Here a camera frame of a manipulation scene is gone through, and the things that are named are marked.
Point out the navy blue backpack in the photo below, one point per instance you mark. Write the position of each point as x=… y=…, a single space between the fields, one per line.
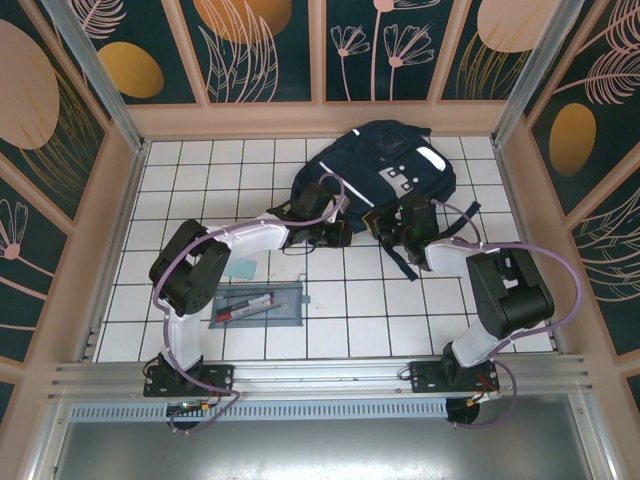
x=390 y=160

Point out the grey mesh pencil case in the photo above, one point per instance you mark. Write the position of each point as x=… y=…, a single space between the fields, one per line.
x=285 y=317

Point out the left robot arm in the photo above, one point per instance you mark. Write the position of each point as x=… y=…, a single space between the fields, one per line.
x=190 y=270

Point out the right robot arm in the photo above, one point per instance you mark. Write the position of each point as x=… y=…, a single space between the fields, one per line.
x=510 y=290

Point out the grey metal sheet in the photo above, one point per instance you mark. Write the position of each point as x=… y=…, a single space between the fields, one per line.
x=320 y=450

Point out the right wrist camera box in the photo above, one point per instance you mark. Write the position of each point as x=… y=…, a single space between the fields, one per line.
x=397 y=215

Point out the aluminium mounting rail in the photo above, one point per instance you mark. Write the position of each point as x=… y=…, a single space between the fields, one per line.
x=325 y=372

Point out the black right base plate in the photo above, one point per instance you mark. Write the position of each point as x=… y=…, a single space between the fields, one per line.
x=425 y=375

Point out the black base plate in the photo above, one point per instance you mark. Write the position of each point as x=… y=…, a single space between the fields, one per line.
x=215 y=377
x=425 y=375

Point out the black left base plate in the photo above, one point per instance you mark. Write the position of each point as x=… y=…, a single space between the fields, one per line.
x=215 y=377

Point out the aluminium frame post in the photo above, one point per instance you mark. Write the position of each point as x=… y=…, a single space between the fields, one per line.
x=95 y=70
x=537 y=70

